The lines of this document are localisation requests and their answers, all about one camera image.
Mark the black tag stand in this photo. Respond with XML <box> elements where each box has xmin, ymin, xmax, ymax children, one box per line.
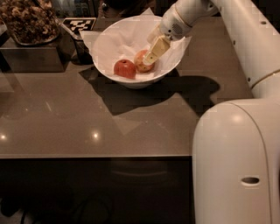
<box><xmin>60</xmin><ymin>24</ymin><xmax>93</xmax><ymax>65</ymax></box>

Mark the yellow-red apple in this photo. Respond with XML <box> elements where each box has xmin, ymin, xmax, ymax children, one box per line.
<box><xmin>134</xmin><ymin>50</ymin><xmax>155</xmax><ymax>73</ymax></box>

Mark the white paper liner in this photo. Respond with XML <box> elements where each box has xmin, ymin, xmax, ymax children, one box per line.
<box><xmin>80</xmin><ymin>7</ymin><xmax>193</xmax><ymax>81</ymax></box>

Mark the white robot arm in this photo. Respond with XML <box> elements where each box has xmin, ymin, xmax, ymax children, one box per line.
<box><xmin>144</xmin><ymin>0</ymin><xmax>280</xmax><ymax>224</ymax></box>

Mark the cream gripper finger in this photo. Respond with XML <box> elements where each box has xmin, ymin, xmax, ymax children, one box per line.
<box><xmin>147</xmin><ymin>25</ymin><xmax>161</xmax><ymax>44</ymax></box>
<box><xmin>143</xmin><ymin>35</ymin><xmax>171</xmax><ymax>66</ymax></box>

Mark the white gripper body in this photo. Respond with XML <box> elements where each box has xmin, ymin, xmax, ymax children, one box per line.
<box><xmin>159</xmin><ymin>3</ymin><xmax>193</xmax><ymax>41</ymax></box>

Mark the white bowl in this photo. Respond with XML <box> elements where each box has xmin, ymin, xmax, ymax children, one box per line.
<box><xmin>91</xmin><ymin>15</ymin><xmax>186</xmax><ymax>89</ymax></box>

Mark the glass bowl of snacks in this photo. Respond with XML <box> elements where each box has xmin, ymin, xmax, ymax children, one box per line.
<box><xmin>0</xmin><ymin>0</ymin><xmax>60</xmax><ymax>46</ymax></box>

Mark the red apple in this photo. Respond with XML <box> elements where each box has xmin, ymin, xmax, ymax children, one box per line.
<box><xmin>114</xmin><ymin>59</ymin><xmax>137</xmax><ymax>79</ymax></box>

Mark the dark metal box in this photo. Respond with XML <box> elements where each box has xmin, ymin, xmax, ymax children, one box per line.
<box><xmin>0</xmin><ymin>29</ymin><xmax>75</xmax><ymax>73</ymax></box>

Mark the black white marker tag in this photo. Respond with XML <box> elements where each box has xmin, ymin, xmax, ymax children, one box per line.
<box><xmin>62</xmin><ymin>17</ymin><xmax>96</xmax><ymax>33</ymax></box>

